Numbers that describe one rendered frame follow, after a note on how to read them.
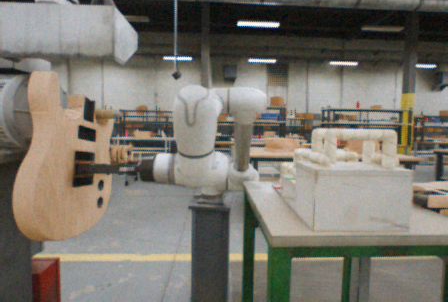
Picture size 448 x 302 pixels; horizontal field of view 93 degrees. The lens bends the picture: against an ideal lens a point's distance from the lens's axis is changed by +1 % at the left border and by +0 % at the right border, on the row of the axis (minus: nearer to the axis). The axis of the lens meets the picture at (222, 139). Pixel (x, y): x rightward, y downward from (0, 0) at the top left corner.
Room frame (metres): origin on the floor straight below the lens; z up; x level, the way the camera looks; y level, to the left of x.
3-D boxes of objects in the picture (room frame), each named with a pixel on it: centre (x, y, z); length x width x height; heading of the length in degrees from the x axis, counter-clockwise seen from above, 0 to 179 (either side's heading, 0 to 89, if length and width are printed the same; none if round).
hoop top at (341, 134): (0.60, -0.38, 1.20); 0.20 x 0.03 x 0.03; 91
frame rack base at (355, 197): (0.65, -0.38, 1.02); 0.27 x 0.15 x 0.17; 92
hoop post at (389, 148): (0.60, -0.47, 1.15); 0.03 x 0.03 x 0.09
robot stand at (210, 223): (1.50, 0.07, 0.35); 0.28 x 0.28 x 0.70; 85
